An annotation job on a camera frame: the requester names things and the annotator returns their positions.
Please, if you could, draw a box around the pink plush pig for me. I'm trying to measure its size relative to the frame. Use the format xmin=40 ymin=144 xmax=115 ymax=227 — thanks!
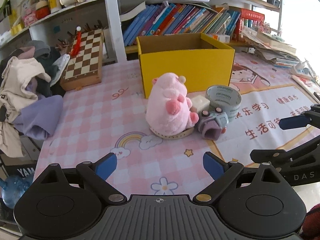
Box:
xmin=145 ymin=73 xmax=199 ymax=135

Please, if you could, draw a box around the purple grey toy car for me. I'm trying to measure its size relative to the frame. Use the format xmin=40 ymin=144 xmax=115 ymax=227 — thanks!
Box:
xmin=196 ymin=107 xmax=229 ymax=141

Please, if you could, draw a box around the white shelf frame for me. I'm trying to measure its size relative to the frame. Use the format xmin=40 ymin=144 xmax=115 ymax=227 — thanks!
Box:
xmin=1 ymin=0 xmax=281 ymax=62

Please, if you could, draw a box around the yellow cardboard box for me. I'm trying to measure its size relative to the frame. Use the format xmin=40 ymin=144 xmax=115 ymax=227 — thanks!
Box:
xmin=136 ymin=33 xmax=235 ymax=99

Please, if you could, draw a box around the pink checkered table mat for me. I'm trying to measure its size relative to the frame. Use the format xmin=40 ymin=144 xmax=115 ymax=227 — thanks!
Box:
xmin=35 ymin=53 xmax=319 ymax=196

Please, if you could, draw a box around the stack of papers and books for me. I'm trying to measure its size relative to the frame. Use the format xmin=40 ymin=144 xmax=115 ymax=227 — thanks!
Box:
xmin=240 ymin=27 xmax=300 ymax=68

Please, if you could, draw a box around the wooden chessboard box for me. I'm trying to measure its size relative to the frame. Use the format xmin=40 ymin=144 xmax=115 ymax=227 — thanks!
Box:
xmin=60 ymin=29 xmax=104 ymax=91

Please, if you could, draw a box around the white blue orange box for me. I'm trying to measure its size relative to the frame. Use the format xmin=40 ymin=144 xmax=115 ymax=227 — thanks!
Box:
xmin=208 ymin=34 xmax=231 ymax=43

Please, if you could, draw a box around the white power strip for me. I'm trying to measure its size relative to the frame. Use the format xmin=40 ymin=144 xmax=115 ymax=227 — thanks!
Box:
xmin=290 ymin=61 xmax=314 ymax=80

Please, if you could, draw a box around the beige garment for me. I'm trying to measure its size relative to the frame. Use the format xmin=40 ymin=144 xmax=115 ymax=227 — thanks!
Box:
xmin=1 ymin=56 xmax=51 ymax=158

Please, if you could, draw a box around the purple garment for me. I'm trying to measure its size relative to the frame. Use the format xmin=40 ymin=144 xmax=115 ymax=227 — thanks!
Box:
xmin=13 ymin=95 xmax=63 ymax=140

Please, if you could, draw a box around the red tassel ornament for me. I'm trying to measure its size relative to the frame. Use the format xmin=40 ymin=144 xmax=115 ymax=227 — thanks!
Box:
xmin=70 ymin=26 xmax=81 ymax=57

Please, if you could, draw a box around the white digital wristwatch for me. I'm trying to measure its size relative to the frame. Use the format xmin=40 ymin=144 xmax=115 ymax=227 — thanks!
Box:
xmin=150 ymin=127 xmax=194 ymax=140

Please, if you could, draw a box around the dark green garment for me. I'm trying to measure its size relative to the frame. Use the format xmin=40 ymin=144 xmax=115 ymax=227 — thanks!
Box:
xmin=26 ymin=40 xmax=71 ymax=98

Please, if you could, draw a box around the grey tape roll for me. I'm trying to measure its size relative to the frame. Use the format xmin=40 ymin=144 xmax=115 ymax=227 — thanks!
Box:
xmin=206 ymin=85 xmax=242 ymax=122

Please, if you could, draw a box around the row of leaning books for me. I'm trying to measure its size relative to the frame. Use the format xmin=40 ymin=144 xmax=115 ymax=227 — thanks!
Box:
xmin=120 ymin=2 xmax=241 ymax=47

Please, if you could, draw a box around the blue water jug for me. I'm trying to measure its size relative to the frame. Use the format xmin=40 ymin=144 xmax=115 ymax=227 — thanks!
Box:
xmin=1 ymin=174 xmax=34 ymax=209

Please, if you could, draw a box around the cream square block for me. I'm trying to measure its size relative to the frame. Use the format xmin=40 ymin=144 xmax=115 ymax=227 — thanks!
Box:
xmin=190 ymin=95 xmax=210 ymax=114

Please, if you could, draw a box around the red thick dictionary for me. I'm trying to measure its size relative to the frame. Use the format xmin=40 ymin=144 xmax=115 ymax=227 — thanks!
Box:
xmin=240 ymin=8 xmax=265 ymax=22

